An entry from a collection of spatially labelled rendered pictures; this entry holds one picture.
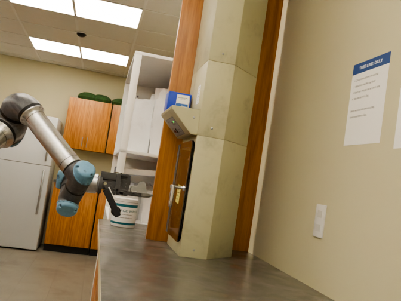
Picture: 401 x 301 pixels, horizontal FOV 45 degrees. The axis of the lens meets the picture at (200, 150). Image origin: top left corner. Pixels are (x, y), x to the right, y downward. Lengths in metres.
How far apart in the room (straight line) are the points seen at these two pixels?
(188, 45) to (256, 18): 0.38
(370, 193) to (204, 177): 0.67
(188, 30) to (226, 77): 0.48
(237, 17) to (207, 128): 0.46
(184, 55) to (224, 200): 0.74
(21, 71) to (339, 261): 6.48
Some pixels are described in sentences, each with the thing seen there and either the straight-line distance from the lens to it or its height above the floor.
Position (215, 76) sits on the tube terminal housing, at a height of 1.65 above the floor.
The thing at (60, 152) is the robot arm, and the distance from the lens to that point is 1.73.
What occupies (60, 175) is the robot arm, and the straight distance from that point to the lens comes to 1.85.
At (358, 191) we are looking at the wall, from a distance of 1.55.
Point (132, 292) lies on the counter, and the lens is 1.24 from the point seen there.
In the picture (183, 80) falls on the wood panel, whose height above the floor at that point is 1.69.
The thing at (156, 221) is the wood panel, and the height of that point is 1.02.
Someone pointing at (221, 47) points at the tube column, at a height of 1.77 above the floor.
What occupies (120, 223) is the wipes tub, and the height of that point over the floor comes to 0.96.
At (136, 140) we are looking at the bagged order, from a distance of 3.25.
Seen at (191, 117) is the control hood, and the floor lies 1.47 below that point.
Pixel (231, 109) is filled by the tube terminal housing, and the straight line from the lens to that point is 1.92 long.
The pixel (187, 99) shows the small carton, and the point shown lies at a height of 1.55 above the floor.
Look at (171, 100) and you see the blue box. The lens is 2.07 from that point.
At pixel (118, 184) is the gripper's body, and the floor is 1.18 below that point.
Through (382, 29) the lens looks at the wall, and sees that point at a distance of 1.63.
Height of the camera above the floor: 1.23
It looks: 4 degrees up
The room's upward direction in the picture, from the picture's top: 9 degrees clockwise
